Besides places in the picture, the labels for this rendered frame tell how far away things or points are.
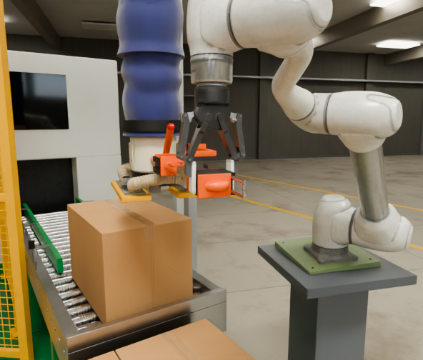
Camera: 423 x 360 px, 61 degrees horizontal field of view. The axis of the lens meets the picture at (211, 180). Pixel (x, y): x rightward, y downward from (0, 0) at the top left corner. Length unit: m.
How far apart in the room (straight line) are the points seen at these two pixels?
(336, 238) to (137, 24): 1.14
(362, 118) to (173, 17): 0.69
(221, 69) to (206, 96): 0.06
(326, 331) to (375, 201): 0.64
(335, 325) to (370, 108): 1.00
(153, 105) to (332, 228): 0.90
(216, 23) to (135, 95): 0.60
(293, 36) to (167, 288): 1.23
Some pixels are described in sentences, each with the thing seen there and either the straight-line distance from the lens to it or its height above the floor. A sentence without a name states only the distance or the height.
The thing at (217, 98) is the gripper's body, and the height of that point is 1.42.
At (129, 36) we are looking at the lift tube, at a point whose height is 1.65.
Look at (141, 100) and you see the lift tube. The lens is 1.27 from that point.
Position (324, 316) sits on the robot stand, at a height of 0.55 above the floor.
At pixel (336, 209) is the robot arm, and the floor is 1.00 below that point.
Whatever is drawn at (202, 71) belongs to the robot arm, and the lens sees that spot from 0.75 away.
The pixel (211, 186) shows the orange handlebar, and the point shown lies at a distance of 0.74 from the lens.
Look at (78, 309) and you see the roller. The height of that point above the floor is 0.54.
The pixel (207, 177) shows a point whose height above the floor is 1.26.
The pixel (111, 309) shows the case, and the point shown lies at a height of 0.63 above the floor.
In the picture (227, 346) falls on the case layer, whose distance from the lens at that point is 1.48.
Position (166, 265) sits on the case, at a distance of 1.60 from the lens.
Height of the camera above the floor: 1.37
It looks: 9 degrees down
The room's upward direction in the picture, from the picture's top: straight up
